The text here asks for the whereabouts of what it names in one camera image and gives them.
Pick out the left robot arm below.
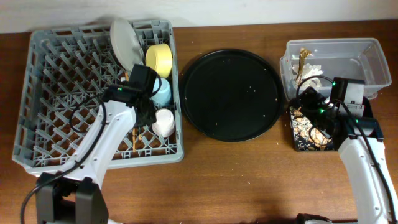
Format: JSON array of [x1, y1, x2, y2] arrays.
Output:
[[29, 65, 160, 223]]

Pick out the gold foil wrapper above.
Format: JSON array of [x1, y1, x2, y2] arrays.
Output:
[[295, 48, 312, 86]]

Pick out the pink plastic cup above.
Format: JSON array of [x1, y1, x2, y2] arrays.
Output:
[[152, 108, 175, 138]]

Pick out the white paper napkin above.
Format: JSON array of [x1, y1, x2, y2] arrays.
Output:
[[292, 63, 323, 90]]

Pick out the wooden chopstick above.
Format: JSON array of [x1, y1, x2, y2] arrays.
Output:
[[132, 128, 136, 153], [124, 72, 142, 140]]

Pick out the clear plastic bin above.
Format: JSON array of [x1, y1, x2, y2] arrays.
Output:
[[280, 38, 392, 100]]

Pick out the black rectangular tray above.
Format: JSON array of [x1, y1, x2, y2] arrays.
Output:
[[289, 98, 384, 152]]

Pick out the yellow bowl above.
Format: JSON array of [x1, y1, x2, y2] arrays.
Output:
[[145, 44, 173, 78]]

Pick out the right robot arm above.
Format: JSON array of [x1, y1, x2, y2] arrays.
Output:
[[293, 77, 397, 223]]

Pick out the round black serving tray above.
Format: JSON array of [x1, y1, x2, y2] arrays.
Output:
[[180, 49, 284, 142]]

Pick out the light blue plastic cup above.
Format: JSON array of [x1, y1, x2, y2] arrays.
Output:
[[151, 78, 172, 108]]

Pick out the food scraps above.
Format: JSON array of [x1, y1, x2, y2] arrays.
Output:
[[289, 107, 334, 152]]

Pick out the grey round plate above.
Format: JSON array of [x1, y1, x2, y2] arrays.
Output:
[[110, 18, 144, 72]]

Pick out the grey plastic dishwasher rack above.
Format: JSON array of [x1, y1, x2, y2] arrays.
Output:
[[12, 20, 184, 176]]

